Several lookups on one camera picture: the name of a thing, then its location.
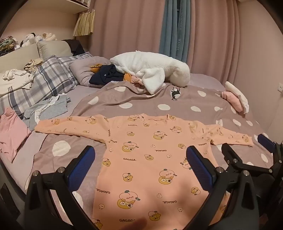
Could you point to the mustard yellow fabric item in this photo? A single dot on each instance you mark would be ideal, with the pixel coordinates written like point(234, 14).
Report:
point(96, 68)

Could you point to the dark brown garment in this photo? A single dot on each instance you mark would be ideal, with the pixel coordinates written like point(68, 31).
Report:
point(75, 46)

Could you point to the beige black patterned garment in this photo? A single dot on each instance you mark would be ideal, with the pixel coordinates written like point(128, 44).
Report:
point(33, 64)

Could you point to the orange garment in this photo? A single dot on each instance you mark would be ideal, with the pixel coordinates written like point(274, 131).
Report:
point(127, 77)

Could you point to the mauve polka dot blanket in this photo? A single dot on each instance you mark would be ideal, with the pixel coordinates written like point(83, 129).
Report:
point(132, 104)

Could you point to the grey plaid pillow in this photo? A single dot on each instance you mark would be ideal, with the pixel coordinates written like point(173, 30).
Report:
point(50, 75)

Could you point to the white fluffy fleece garment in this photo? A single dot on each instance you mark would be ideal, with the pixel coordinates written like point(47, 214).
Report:
point(150, 68)

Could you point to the flat pink garment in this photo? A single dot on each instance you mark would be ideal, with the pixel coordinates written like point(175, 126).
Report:
point(11, 132)

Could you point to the multicolour knitted item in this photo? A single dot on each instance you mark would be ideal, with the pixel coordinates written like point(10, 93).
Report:
point(7, 44)

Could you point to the folded pink garment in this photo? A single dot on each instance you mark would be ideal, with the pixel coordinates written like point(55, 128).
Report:
point(232, 100)

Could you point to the small pale plush toy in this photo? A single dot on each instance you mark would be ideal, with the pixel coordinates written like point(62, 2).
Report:
point(39, 38)

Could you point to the navy garment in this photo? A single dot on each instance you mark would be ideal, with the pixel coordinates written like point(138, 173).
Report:
point(106, 76)

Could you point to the crumpled pink garment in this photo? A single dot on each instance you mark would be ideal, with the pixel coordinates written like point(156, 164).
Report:
point(137, 80)

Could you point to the white wall shelf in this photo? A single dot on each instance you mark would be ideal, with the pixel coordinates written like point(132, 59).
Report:
point(73, 5)

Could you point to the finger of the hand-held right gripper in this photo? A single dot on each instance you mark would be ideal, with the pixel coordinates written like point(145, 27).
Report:
point(230, 154)
point(266, 142)

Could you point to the peach cartoon print baby shirt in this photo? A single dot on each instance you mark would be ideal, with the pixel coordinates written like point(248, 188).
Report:
point(143, 165)

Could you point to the folded white garment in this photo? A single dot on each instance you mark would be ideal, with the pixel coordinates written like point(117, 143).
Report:
point(237, 90)

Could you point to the cream plush toy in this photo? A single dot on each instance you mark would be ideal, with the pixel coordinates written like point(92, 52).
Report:
point(50, 36)

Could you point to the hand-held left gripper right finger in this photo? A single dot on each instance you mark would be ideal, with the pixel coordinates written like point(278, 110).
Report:
point(199, 171)

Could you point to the white printed garment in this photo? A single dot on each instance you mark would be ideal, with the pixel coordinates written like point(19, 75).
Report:
point(13, 85)

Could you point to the white and black plush toy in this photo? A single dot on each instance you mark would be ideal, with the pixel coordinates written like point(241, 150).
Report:
point(28, 39)

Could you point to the yellow pleated fabric valance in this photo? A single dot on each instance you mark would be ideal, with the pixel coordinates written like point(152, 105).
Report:
point(84, 23)

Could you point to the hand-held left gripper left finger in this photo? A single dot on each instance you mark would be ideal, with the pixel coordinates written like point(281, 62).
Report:
point(81, 169)

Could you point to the lilac bed sheet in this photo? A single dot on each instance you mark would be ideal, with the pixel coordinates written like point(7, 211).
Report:
point(22, 161)

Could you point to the white wall socket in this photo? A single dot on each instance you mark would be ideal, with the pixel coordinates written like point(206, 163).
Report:
point(281, 88)

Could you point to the beige padded headboard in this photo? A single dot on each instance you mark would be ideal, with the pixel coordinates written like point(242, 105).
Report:
point(20, 56)

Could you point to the blue curtain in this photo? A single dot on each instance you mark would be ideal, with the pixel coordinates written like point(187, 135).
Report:
point(174, 28)

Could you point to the grey and white garment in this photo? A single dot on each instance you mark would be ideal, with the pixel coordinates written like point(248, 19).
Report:
point(55, 108)

